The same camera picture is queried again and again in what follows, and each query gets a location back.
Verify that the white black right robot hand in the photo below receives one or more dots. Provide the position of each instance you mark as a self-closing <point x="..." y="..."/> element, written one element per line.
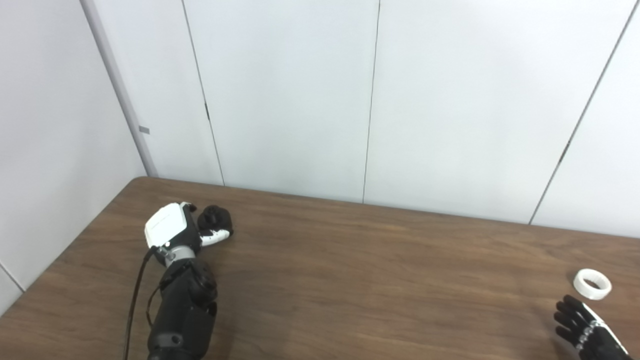
<point x="595" y="345"/>

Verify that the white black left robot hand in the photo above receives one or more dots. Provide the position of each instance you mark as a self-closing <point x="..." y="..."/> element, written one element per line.
<point x="165" y="225"/>

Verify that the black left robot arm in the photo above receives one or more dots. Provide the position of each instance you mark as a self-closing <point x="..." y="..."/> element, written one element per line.
<point x="185" y="310"/>

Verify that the small gray wall clip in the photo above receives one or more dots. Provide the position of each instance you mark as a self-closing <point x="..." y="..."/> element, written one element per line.
<point x="144" y="130"/>

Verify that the gray wall corner trim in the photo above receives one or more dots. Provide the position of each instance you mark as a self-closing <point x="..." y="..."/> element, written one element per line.
<point x="120" y="90"/>

